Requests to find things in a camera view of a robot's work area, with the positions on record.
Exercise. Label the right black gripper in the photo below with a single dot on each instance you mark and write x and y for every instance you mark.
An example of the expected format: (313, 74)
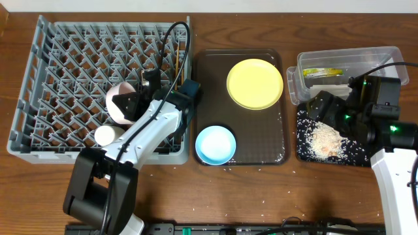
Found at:
(336, 104)

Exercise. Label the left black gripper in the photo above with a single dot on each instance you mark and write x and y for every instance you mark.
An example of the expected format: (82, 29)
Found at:
(136, 104)

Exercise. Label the white bowl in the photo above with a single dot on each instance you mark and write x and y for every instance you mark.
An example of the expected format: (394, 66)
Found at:
(114, 112)

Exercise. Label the white napkin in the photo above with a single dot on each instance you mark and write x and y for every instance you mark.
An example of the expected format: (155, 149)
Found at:
(341, 90)

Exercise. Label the green orange snack wrapper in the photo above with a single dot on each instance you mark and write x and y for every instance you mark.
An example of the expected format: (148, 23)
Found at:
(312, 73)

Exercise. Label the wooden chopstick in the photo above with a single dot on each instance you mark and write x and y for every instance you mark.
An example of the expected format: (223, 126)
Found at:
(177, 67)
(182, 77)

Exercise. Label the yellow round plate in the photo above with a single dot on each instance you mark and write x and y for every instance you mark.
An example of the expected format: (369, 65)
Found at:
(255, 84)

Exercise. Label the light blue bowl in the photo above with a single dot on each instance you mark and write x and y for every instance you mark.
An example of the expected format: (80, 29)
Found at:
(215, 145)

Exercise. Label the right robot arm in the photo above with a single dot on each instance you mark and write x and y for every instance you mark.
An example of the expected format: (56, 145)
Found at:
(373, 120)

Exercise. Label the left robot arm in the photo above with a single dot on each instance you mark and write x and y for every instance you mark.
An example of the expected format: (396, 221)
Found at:
(103, 185)

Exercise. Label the black waste tray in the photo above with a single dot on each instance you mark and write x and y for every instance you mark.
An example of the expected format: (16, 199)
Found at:
(303, 153)

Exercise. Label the spilled rice food waste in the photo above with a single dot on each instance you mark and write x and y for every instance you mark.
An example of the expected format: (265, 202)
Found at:
(326, 143)

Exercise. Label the clear plastic waste bin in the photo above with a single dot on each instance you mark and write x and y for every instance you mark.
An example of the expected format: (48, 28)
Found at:
(353, 62)

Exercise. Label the grey plastic dishwasher rack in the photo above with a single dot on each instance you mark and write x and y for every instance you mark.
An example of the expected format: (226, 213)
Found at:
(71, 67)

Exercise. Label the dark brown serving tray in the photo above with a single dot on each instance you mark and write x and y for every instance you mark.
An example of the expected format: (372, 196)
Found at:
(262, 136)

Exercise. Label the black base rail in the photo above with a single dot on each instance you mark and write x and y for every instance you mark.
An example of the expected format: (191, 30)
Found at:
(170, 229)

